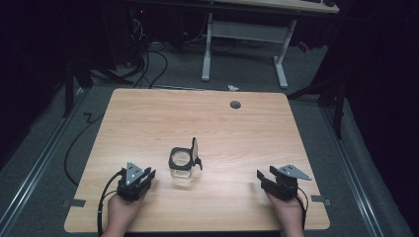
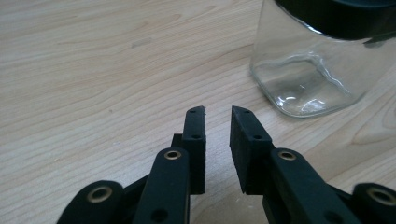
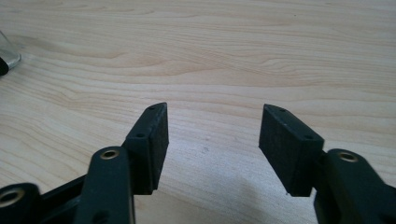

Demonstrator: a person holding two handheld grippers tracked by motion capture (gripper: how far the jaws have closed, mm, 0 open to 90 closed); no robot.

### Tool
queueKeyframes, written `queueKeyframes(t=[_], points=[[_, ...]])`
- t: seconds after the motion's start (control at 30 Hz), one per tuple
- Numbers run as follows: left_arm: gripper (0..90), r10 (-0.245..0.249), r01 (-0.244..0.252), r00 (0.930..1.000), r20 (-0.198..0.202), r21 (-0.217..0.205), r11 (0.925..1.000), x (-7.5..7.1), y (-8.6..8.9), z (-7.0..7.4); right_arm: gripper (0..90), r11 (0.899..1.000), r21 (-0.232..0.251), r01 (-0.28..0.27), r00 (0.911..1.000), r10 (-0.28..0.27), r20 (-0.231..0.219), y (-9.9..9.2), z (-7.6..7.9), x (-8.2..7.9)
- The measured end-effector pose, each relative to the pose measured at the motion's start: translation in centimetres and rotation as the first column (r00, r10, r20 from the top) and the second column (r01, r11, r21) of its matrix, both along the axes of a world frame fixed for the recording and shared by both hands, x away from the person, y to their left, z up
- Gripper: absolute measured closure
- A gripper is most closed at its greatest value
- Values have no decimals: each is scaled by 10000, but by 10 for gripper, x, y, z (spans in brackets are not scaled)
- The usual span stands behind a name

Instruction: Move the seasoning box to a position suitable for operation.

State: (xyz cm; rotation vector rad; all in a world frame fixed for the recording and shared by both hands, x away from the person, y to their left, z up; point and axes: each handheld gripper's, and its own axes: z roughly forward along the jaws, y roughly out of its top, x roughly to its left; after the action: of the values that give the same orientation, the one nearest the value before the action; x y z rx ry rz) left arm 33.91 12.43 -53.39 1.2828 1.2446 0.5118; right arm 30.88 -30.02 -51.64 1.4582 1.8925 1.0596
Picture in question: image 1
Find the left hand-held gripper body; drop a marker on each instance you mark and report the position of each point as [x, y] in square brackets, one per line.
[130, 184]

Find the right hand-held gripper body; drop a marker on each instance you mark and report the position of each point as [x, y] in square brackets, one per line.
[288, 182]

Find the clear jar with black lid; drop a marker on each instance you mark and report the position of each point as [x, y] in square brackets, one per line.
[184, 159]

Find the person's left hand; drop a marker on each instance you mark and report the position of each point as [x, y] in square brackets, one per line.
[121, 213]

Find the person's right hand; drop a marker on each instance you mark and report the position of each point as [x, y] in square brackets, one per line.
[288, 215]

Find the grey tape strip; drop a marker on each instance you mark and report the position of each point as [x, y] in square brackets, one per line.
[320, 199]
[75, 203]

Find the black metal stand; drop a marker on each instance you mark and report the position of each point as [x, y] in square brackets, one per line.
[74, 82]
[331, 98]

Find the crumpled white paper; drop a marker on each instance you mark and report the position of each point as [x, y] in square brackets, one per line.
[233, 88]

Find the red object on floor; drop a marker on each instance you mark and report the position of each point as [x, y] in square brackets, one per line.
[303, 46]

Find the metal floor rail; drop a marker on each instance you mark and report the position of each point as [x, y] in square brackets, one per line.
[36, 171]
[354, 171]

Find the white metal desk frame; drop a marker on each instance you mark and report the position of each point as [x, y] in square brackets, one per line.
[245, 36]

